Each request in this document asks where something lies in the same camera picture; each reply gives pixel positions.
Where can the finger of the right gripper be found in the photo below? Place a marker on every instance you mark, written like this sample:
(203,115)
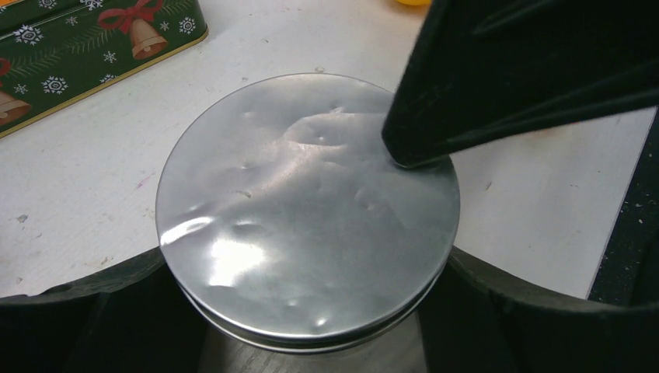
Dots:
(485,70)

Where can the tin box of gummy candies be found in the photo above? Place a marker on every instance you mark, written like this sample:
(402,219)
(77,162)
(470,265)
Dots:
(57,52)

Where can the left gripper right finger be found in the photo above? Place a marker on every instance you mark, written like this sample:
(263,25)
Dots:
(479,318)

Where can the orange plastic scoop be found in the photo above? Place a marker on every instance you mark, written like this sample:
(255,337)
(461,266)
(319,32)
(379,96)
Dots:
(415,2)

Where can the clear round lid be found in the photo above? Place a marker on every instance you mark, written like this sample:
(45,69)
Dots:
(287,224)

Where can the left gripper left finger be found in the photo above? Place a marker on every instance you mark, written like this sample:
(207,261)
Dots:
(130,317)

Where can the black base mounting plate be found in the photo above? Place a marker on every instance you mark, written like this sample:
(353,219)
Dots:
(628,271)

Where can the clear plastic round container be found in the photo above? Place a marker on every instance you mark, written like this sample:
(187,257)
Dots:
(398,349)

